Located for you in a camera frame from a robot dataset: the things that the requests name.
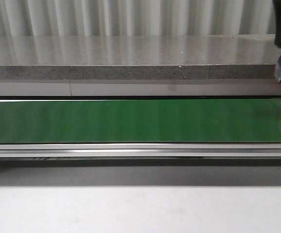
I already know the grey stone counter slab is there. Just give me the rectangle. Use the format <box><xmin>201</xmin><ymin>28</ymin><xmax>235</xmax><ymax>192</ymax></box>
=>
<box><xmin>0</xmin><ymin>33</ymin><xmax>281</xmax><ymax>97</ymax></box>

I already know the green conveyor belt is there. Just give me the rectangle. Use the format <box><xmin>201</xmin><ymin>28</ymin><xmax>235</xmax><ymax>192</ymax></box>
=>
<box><xmin>0</xmin><ymin>99</ymin><xmax>281</xmax><ymax>144</ymax></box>

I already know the white pleated curtain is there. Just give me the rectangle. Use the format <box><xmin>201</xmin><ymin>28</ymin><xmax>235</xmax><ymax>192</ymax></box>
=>
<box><xmin>0</xmin><ymin>0</ymin><xmax>275</xmax><ymax>36</ymax></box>

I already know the aluminium conveyor front rail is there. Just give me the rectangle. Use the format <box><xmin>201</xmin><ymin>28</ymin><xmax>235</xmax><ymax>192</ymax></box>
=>
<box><xmin>0</xmin><ymin>143</ymin><xmax>281</xmax><ymax>166</ymax></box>

